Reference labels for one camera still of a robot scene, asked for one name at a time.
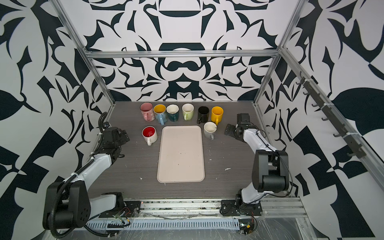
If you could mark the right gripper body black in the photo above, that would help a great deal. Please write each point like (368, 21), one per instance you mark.
(237, 129)

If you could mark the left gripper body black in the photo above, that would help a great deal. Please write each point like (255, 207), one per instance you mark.
(123, 137)

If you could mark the grey mug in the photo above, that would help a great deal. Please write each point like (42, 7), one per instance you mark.
(209, 130)

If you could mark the yellow mug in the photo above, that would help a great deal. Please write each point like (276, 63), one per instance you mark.
(217, 114)

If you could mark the black mug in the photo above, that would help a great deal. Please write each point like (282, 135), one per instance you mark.
(203, 115)

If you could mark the white mug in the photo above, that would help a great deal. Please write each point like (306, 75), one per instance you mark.
(150, 135)

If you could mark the pink floral mug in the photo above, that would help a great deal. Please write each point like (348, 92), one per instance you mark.
(147, 112)

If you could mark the light green mug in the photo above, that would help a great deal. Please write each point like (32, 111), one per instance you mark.
(188, 111)

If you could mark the light blue mug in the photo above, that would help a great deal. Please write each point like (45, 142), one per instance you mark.
(160, 111)

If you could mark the dark green mug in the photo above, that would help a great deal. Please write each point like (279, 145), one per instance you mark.
(173, 112)

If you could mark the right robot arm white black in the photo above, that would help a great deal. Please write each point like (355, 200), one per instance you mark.
(270, 172)

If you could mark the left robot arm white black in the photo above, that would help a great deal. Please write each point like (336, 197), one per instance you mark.
(67, 203)

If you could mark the beige serving tray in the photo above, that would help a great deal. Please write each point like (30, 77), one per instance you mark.
(181, 158)

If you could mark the green light controller board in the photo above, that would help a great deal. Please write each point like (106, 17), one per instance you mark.
(247, 228)

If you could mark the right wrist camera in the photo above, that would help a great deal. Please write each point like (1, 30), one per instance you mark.
(243, 119)

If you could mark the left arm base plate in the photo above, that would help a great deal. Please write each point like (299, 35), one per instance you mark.
(128, 210)

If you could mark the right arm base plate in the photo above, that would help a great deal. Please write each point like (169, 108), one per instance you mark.
(231, 208)

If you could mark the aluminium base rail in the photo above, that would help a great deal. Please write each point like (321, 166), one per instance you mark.
(169, 209)

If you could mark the white cable duct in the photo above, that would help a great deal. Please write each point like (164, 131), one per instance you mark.
(175, 224)

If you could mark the wall hook rail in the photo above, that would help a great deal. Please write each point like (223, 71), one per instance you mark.
(334, 116)

